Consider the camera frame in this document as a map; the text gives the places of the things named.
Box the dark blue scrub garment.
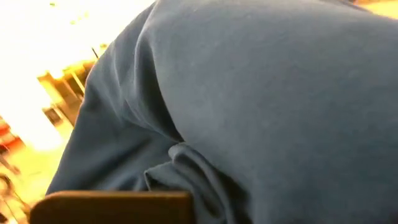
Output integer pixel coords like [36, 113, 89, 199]
[45, 0, 398, 224]

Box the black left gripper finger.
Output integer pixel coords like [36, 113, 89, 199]
[29, 190, 197, 224]

